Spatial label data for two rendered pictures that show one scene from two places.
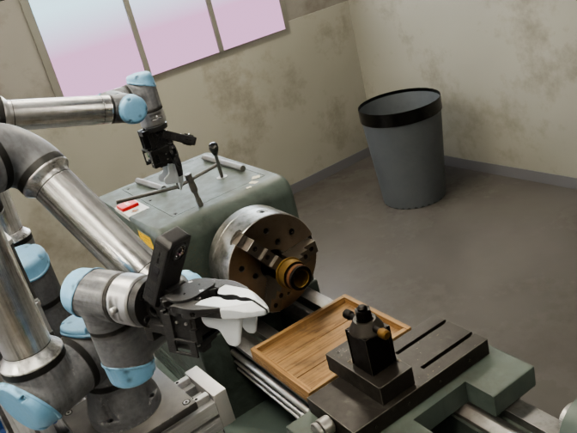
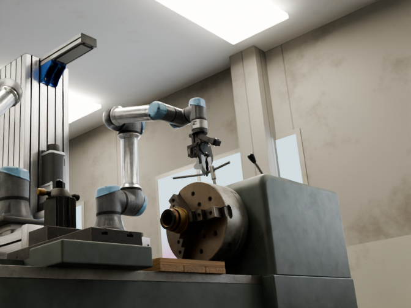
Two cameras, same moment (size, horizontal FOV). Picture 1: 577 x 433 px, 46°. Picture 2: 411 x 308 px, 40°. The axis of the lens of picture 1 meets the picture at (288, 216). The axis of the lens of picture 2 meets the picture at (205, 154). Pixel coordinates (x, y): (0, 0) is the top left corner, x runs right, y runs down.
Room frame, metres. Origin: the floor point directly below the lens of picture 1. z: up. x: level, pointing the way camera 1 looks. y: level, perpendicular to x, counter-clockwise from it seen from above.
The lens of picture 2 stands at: (1.14, -1.87, 0.65)
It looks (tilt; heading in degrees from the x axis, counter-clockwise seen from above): 19 degrees up; 69
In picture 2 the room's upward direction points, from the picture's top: 5 degrees counter-clockwise
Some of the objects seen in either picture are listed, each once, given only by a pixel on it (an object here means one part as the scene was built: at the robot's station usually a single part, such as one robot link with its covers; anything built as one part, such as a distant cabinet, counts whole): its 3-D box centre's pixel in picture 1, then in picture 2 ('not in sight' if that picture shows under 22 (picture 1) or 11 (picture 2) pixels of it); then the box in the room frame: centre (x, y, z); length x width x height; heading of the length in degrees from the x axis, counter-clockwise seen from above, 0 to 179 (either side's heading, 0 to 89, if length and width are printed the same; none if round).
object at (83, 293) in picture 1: (101, 295); not in sight; (0.91, 0.30, 1.56); 0.11 x 0.08 x 0.09; 52
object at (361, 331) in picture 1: (365, 323); (59, 194); (1.30, -0.11, 1.14); 0.08 x 0.08 x 0.03
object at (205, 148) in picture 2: (158, 144); (199, 144); (1.95, 0.32, 1.49); 0.09 x 0.08 x 0.12; 119
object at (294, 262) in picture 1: (292, 273); (176, 220); (1.73, 0.03, 1.08); 0.09 x 0.09 x 0.09; 29
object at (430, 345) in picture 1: (399, 375); (71, 250); (1.33, -0.17, 0.95); 0.43 x 0.18 x 0.04; 119
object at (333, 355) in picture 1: (368, 368); (66, 239); (1.33, -0.10, 1.00); 0.20 x 0.10 x 0.05; 29
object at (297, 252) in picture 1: (302, 252); (208, 215); (1.83, -0.01, 1.09); 0.12 x 0.11 x 0.05; 119
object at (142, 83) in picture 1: (142, 92); (197, 111); (1.95, 0.32, 1.65); 0.09 x 0.08 x 0.11; 118
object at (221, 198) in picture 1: (203, 236); (262, 238); (2.20, 0.31, 1.06); 0.59 x 0.48 x 0.39; 29
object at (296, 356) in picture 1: (330, 344); (155, 274); (1.62, -0.03, 0.89); 0.36 x 0.30 x 0.04; 119
